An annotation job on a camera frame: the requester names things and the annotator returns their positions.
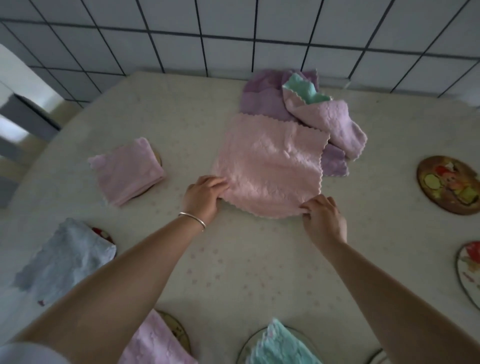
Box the person's right hand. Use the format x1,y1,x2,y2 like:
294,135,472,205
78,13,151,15
299,194,348,248

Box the person's left hand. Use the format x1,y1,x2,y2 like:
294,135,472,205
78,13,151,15
181,175,230,226

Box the beige round coaster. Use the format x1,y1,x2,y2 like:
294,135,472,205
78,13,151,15
131,149,163,198

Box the red bordered round coaster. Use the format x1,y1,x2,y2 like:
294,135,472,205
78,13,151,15
36,226,118,307

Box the dark brown round coaster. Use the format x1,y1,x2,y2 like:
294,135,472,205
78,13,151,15
416,155,480,217

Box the yellow green cartoon coaster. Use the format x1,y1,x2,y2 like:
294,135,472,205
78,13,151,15
155,309,192,355

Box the pink rimmed cartoon coaster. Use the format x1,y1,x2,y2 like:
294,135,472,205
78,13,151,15
365,346,391,364

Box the two faces round coaster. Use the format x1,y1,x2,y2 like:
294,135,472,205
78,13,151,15
455,240,480,312

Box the white ice cream coaster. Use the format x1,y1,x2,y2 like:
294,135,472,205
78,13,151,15
236,325,323,364

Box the person's left forearm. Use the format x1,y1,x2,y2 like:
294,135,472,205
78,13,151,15
11,215,207,364

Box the person's right forearm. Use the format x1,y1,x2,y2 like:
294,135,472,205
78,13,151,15
318,241,480,364

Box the white wooden chair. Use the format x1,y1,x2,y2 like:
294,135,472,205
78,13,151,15
0,43,82,211

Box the white shirt sleeve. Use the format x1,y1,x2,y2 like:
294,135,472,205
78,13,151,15
0,341,68,364

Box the silver bangle bracelet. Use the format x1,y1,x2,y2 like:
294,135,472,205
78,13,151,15
177,211,208,232

